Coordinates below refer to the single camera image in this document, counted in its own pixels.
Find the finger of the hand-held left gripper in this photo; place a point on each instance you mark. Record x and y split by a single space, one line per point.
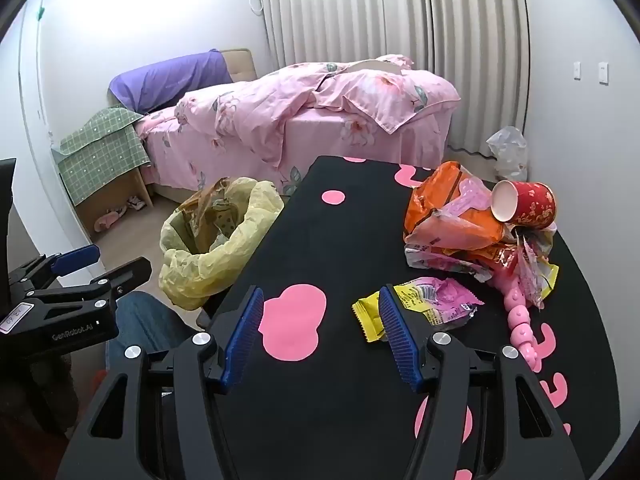
75 257
125 275

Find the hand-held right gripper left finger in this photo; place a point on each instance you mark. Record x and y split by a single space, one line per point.
245 335

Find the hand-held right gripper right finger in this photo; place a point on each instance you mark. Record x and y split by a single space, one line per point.
397 340

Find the yellow pink wrapper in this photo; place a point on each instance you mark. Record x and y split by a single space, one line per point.
440 302

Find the bin with yellow plastic bag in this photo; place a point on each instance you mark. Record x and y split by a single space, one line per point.
220 270

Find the silver white wrapper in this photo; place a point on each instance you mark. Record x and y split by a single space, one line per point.
435 260

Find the orange snack bag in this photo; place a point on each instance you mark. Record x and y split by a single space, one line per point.
432 205

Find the colourful wrapper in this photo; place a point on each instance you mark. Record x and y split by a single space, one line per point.
535 270

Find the clear pink printed wrapper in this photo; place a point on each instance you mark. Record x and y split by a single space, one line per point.
467 200

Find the red paper cup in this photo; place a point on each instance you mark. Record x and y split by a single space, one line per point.
530 205

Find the person's jeans leg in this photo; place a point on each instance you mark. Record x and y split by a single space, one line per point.
145 320

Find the pink slipper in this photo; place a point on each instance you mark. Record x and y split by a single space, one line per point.
107 220

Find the red garment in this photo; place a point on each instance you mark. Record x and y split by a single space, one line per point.
100 382

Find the wooden nightstand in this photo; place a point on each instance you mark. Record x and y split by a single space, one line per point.
100 200

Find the white dark slipper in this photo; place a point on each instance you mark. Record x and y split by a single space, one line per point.
136 202

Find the clear brown plastic wrapper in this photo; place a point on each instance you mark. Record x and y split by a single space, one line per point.
205 210

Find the green checked cloth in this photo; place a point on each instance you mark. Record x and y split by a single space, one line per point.
100 150

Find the pink caterpillar toy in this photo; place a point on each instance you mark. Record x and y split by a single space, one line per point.
520 330

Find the black tablecloth pink shapes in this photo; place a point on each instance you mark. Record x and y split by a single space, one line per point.
325 240

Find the purple pillow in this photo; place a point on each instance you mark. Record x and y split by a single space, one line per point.
165 77

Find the pink floral duvet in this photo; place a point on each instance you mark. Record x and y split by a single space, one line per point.
250 110

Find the bed with pink floral sheet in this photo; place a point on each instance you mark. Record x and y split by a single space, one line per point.
320 140

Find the white plastic bag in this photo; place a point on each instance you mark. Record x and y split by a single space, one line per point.
507 155

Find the beige headboard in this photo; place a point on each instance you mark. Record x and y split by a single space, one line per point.
242 65

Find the pink floral pillow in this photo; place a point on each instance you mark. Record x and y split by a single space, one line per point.
380 95

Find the white pleated curtain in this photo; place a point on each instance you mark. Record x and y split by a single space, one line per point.
320 10
460 50

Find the green wall sticker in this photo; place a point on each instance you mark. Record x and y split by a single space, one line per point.
41 14

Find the white wall socket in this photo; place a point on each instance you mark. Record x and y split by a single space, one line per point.
603 72
576 71

